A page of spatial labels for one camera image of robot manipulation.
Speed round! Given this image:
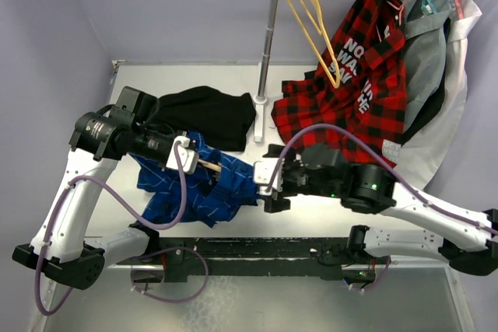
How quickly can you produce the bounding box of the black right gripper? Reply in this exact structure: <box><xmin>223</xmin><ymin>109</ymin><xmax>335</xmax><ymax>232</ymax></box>
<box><xmin>260</xmin><ymin>144</ymin><xmax>341</xmax><ymax>212</ymax></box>

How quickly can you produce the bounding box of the beige plastic hanger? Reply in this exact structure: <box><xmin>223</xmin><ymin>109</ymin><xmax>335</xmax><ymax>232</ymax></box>
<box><xmin>198</xmin><ymin>159</ymin><xmax>222</xmax><ymax>173</ymax></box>

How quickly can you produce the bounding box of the blue plaid shirt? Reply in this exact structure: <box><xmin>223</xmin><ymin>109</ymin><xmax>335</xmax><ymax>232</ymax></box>
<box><xmin>132</xmin><ymin>131</ymin><xmax>259</xmax><ymax>228</ymax></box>

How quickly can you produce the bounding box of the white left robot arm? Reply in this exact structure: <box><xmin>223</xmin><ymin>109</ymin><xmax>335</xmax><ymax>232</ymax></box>
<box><xmin>12</xmin><ymin>86</ymin><xmax>174</xmax><ymax>290</ymax></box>

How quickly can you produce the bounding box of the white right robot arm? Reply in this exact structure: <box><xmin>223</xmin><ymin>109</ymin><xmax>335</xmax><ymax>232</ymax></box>
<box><xmin>253</xmin><ymin>144</ymin><xmax>497</xmax><ymax>276</ymax></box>

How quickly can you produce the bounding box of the red black plaid shirt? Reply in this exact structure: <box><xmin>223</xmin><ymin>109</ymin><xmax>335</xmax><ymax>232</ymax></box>
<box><xmin>272</xmin><ymin>0</ymin><xmax>407</xmax><ymax>166</ymax></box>

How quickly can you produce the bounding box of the white shirt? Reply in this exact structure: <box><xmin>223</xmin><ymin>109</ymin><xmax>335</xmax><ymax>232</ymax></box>
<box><xmin>395</xmin><ymin>0</ymin><xmax>482</xmax><ymax>189</ymax></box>

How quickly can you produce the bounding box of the grey shirt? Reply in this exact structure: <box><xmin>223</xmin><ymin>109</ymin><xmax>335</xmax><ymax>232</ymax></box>
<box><xmin>401</xmin><ymin>0</ymin><xmax>452</xmax><ymax>137</ymax></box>

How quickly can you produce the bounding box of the black garment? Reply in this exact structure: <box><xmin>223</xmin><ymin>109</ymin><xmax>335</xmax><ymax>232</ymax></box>
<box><xmin>149</xmin><ymin>86</ymin><xmax>256</xmax><ymax>152</ymax></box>

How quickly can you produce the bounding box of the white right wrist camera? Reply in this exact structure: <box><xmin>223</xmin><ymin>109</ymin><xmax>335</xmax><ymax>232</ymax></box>
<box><xmin>253</xmin><ymin>158</ymin><xmax>283</xmax><ymax>197</ymax></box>

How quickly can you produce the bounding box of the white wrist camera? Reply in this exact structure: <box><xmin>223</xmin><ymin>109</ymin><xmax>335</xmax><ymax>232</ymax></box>
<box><xmin>165</xmin><ymin>135</ymin><xmax>199</xmax><ymax>174</ymax></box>
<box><xmin>253</xmin><ymin>158</ymin><xmax>283</xmax><ymax>197</ymax></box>

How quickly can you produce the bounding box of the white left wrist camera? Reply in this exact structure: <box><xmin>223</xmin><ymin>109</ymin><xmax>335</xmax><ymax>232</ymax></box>
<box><xmin>165</xmin><ymin>135</ymin><xmax>199</xmax><ymax>174</ymax></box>

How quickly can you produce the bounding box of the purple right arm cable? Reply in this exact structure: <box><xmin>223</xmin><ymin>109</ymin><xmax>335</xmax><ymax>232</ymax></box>
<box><xmin>268</xmin><ymin>124</ymin><xmax>498</xmax><ymax>236</ymax></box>

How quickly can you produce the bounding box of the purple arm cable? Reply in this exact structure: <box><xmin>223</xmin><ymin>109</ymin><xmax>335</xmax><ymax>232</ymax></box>
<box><xmin>33</xmin><ymin>141</ymin><xmax>190</xmax><ymax>316</ymax></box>
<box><xmin>268</xmin><ymin>124</ymin><xmax>498</xmax><ymax>236</ymax></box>

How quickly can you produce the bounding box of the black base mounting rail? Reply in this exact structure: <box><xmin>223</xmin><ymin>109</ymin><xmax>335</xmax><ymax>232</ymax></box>
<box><xmin>121</xmin><ymin>237</ymin><xmax>387</xmax><ymax>282</ymax></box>

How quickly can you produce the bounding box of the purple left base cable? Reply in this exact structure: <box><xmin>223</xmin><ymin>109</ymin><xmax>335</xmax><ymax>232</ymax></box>
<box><xmin>129</xmin><ymin>244</ymin><xmax>211</xmax><ymax>304</ymax></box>

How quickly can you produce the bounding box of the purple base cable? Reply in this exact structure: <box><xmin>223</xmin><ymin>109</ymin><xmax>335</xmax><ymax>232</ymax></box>
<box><xmin>129</xmin><ymin>244</ymin><xmax>211</xmax><ymax>304</ymax></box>
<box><xmin>348</xmin><ymin>256</ymin><xmax>392</xmax><ymax>294</ymax></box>

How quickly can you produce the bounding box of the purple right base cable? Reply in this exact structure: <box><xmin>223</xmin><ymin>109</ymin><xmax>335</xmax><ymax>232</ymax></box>
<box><xmin>348</xmin><ymin>256</ymin><xmax>392</xmax><ymax>294</ymax></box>

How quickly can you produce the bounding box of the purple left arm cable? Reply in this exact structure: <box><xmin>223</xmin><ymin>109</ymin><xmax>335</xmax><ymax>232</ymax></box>
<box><xmin>33</xmin><ymin>141</ymin><xmax>190</xmax><ymax>316</ymax></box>

